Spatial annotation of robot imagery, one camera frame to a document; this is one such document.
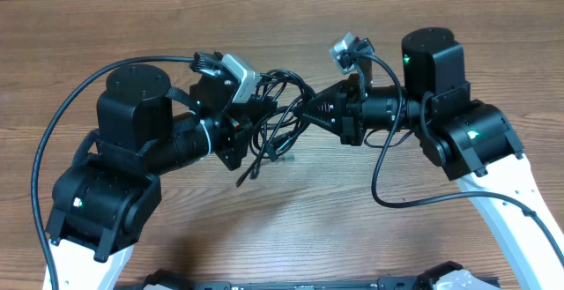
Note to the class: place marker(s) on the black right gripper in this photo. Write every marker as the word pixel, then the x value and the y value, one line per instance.
pixel 348 120

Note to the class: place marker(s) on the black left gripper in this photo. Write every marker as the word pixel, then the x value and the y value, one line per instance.
pixel 238 129

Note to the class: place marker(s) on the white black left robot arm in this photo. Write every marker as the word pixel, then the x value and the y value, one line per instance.
pixel 146 128

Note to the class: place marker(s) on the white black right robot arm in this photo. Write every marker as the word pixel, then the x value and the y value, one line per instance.
pixel 471 141

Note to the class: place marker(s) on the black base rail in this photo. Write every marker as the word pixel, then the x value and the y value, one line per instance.
pixel 449 275

